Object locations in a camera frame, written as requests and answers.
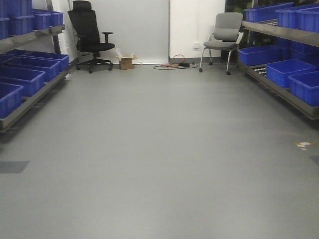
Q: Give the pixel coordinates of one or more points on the grey office chair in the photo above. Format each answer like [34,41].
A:
[226,36]

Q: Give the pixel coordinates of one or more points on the blue bin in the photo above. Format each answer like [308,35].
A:
[278,72]
[10,98]
[31,80]
[258,55]
[50,67]
[306,87]

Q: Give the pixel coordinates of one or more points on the cardboard box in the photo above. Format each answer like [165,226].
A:
[125,60]

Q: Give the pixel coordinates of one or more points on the blue bin left near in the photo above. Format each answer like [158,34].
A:
[10,98]

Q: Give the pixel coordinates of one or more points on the steel shelf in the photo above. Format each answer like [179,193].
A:
[258,72]
[16,41]

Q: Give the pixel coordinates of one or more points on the blue bin right near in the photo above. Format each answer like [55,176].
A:
[306,87]

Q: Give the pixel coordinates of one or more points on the left steel shelf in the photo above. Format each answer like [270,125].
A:
[16,41]

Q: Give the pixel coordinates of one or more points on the blue bin right middle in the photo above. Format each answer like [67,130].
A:
[278,72]

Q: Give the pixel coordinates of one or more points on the black office chair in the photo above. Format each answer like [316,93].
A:
[83,19]

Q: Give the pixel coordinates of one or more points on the blue bin right far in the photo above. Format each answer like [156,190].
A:
[258,55]

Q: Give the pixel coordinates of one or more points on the right steel shelf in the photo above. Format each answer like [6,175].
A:
[258,72]

